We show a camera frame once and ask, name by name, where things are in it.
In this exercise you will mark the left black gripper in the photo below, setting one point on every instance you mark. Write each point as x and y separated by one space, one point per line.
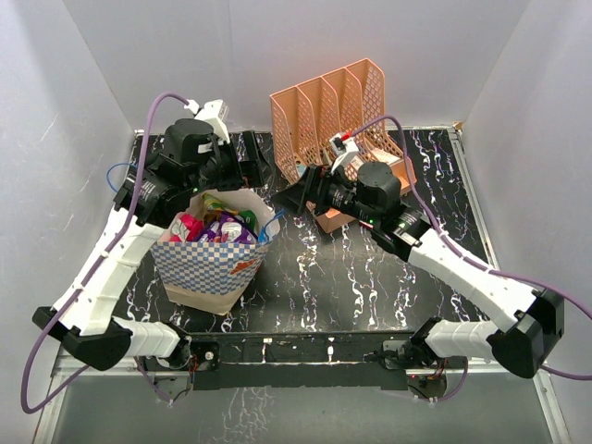
253 171

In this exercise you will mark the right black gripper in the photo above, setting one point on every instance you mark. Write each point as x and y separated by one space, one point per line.
313 188

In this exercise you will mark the blue checkered paper bag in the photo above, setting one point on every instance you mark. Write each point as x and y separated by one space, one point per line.
212 276

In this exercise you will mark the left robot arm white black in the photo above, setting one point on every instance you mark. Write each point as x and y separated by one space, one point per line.
82 320

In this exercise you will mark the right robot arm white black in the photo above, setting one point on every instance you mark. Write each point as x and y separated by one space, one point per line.
523 323

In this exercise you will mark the green yellow snack packet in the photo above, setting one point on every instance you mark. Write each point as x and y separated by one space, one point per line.
213 208

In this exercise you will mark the purple snack packet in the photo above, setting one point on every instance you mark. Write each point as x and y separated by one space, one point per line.
227 229

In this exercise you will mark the orange plastic file organizer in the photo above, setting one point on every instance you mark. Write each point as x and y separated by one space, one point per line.
307 115

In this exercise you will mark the white packet in organizer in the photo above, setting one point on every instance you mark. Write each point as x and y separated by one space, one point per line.
385 157

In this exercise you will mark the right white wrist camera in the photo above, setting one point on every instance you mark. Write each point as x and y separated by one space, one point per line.
344 147

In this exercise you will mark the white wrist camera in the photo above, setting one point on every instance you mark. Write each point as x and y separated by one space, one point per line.
344 147
214 113

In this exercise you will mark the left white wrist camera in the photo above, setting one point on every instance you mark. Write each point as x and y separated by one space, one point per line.
214 113

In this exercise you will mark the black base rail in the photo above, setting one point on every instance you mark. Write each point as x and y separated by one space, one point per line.
212 361

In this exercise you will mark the aluminium frame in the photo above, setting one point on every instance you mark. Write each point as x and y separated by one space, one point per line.
65 366

